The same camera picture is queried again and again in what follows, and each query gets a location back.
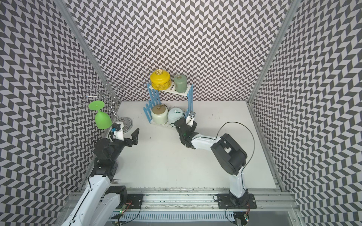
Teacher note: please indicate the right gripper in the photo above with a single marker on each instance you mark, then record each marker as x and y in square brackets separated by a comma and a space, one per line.
[194, 126]

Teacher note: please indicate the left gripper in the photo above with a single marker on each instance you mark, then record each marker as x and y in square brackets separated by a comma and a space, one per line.
[135, 139]

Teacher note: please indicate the blue white slatted shelf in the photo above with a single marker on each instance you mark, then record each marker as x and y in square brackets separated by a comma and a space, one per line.
[155, 100]

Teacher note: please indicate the green tea canister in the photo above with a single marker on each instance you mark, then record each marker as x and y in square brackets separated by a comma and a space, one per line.
[180, 83]

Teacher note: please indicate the yellow tea canister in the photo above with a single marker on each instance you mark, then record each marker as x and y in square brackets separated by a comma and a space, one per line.
[160, 79]

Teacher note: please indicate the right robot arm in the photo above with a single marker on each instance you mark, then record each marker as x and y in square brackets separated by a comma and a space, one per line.
[230, 155]

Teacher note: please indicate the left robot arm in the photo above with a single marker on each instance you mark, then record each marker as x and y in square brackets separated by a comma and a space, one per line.
[100, 198]

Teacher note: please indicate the light blue tea canister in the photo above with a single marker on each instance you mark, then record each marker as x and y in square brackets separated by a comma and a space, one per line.
[175, 114]

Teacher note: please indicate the cream canister brown lid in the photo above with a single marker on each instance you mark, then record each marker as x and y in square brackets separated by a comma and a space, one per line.
[159, 114]

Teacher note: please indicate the green plastic wine glass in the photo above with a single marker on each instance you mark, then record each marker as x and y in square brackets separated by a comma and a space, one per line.
[102, 119]

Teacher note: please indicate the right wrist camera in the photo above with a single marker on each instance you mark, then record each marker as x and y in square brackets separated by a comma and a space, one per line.
[190, 118]

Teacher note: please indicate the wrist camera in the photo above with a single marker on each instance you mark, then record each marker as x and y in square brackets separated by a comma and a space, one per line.
[117, 130]
[190, 118]

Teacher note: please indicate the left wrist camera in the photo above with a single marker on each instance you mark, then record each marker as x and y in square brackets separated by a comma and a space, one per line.
[117, 130]

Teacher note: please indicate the chrome wire glass rack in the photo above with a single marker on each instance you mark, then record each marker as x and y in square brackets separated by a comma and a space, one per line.
[112, 103]

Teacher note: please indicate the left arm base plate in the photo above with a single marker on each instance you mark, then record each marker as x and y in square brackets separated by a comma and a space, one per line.
[134, 202]

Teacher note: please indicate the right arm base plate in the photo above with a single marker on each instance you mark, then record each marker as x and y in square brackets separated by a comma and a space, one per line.
[237, 201]

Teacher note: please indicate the aluminium front rail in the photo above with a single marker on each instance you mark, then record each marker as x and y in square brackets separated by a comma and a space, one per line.
[212, 199]

